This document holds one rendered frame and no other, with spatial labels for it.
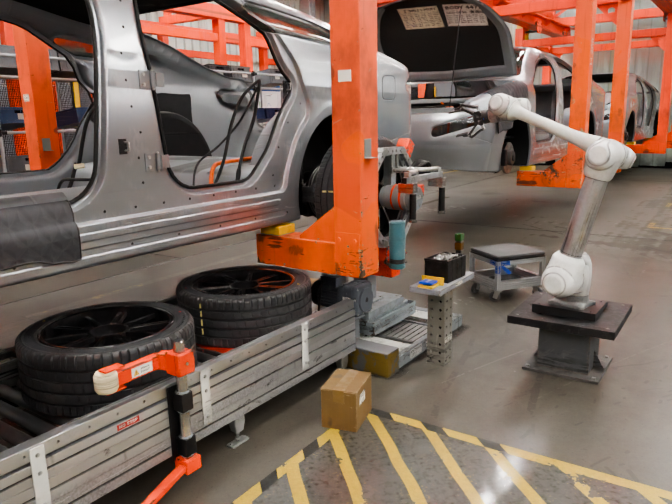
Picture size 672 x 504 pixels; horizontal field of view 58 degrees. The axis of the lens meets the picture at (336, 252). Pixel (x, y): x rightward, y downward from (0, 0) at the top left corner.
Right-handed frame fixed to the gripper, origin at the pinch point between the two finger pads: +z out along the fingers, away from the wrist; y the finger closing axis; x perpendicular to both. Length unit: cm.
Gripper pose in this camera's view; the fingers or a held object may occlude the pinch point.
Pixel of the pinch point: (454, 123)
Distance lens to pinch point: 345.1
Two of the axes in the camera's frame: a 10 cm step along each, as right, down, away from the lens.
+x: -4.7, 5.1, -7.2
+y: -3.7, -8.6, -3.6
